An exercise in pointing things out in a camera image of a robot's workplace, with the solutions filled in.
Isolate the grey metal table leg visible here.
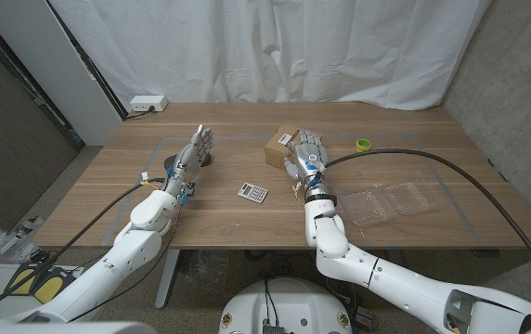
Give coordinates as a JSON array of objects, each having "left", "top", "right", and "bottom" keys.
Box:
[{"left": 154, "top": 249, "right": 181, "bottom": 310}]

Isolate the clear plastic bag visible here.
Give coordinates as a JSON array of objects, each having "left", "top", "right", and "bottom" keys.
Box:
[{"left": 186, "top": 250, "right": 229, "bottom": 294}]

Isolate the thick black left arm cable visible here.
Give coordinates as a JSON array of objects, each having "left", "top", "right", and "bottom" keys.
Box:
[{"left": 0, "top": 176, "right": 168, "bottom": 322}]

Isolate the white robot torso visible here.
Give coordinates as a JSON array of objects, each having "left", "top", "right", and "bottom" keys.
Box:
[{"left": 218, "top": 276, "right": 354, "bottom": 334}]

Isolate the black floor cable bundle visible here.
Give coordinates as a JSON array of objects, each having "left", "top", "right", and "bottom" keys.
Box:
[{"left": 244, "top": 250, "right": 331, "bottom": 289}]

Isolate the clear plastic clamshell container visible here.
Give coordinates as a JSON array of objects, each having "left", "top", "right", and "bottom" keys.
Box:
[{"left": 339, "top": 180, "right": 438, "bottom": 228}]

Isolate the white cloth curtain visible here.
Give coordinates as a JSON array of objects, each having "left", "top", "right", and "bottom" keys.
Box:
[{"left": 49, "top": 0, "right": 494, "bottom": 111}]

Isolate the brown cardboard packing box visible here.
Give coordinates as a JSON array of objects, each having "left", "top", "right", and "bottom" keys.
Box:
[{"left": 264, "top": 122, "right": 325, "bottom": 171}]

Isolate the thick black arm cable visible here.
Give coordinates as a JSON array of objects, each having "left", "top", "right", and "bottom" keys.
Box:
[
  {"left": 323, "top": 148, "right": 531, "bottom": 316},
  {"left": 0, "top": 176, "right": 168, "bottom": 322}
]

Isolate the small black floor box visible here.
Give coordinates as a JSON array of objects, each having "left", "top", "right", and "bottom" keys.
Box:
[{"left": 354, "top": 305, "right": 376, "bottom": 333}]

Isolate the white power strip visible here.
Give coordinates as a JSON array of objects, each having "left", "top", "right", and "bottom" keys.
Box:
[{"left": 129, "top": 95, "right": 169, "bottom": 113}]

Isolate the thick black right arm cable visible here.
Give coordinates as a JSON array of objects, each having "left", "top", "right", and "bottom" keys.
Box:
[{"left": 323, "top": 148, "right": 531, "bottom": 316}]

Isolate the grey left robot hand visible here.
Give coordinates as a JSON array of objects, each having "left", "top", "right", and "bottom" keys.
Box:
[{"left": 162, "top": 123, "right": 216, "bottom": 193}]

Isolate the pile of packaged parts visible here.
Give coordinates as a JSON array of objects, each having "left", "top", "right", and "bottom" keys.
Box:
[{"left": 0, "top": 215, "right": 46, "bottom": 263}]

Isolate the yellow black foot pedal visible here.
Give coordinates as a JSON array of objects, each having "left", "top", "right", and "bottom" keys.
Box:
[
  {"left": 31, "top": 276, "right": 79, "bottom": 305},
  {"left": 7, "top": 268, "right": 39, "bottom": 297}
]

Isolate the white pocket calculator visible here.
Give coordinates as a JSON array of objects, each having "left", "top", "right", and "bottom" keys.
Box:
[{"left": 237, "top": 182, "right": 269, "bottom": 205}]

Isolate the white tall cabinet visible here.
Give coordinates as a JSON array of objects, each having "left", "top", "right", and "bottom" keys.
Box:
[{"left": 0, "top": 0, "right": 123, "bottom": 147}]

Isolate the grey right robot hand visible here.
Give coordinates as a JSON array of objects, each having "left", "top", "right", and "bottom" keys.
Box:
[{"left": 283, "top": 130, "right": 330, "bottom": 185}]

